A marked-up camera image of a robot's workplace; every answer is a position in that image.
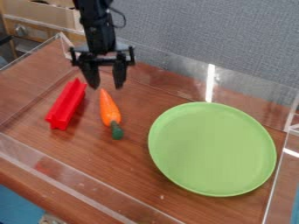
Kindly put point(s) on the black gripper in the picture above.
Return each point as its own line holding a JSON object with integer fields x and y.
{"x": 100, "y": 19}

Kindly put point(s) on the orange toy carrot green top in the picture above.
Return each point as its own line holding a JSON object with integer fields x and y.
{"x": 109, "y": 114}

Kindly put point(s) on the red plastic block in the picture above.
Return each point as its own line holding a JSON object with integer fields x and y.
{"x": 65, "y": 104}

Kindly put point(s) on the cardboard box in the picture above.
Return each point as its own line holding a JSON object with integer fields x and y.
{"x": 53, "y": 12}

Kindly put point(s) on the green round plate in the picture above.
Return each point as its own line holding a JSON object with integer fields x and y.
{"x": 211, "y": 149}

